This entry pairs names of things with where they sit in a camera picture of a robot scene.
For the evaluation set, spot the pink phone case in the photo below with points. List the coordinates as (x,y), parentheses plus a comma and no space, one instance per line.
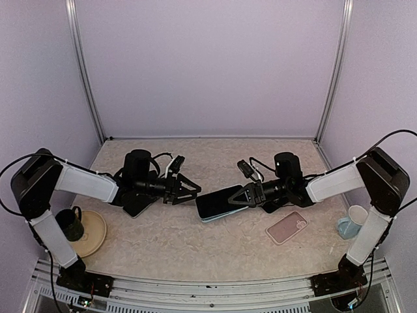
(286,228)

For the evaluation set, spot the black phone teal edge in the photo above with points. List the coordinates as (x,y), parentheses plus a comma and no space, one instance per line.
(216,203)

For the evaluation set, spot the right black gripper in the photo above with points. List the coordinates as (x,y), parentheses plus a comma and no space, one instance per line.
(255,193)

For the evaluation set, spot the black phone case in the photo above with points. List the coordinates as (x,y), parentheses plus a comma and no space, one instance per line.
(272,206)

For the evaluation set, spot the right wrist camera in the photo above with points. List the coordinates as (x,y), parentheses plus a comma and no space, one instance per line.
(249,171)

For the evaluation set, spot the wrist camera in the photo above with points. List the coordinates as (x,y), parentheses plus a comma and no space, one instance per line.
(174,166)
(249,171)

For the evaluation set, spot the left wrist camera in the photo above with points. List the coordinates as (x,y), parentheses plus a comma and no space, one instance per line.
(174,166)

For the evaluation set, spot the left aluminium frame post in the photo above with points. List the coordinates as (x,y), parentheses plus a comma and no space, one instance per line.
(82,68)

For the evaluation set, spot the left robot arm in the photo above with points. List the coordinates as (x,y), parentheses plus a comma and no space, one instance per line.
(45,179)

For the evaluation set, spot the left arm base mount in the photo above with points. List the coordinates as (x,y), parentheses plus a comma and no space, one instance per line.
(86,282)

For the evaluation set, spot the beige round plate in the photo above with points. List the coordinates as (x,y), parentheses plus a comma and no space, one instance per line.
(95,230)

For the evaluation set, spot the right aluminium frame post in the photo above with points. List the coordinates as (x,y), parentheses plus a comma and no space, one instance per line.
(336,70)

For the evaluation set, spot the dark green mug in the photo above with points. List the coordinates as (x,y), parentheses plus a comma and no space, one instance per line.
(69,221)

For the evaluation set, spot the aluminium frame post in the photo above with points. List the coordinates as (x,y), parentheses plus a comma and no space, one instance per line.
(336,70)
(82,68)

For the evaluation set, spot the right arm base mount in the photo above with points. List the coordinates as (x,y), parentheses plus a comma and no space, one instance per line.
(335,282)

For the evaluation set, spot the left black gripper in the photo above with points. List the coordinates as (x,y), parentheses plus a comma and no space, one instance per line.
(172,189)

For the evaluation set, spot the light blue mug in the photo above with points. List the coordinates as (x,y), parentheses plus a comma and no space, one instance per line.
(350,225)

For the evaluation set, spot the black phone silver edge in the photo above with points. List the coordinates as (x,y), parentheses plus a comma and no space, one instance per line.
(138,204)

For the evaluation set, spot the front aluminium rail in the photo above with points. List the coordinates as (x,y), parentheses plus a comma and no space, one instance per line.
(291,294)

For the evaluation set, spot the light blue phone case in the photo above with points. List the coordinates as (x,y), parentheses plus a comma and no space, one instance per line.
(209,219)

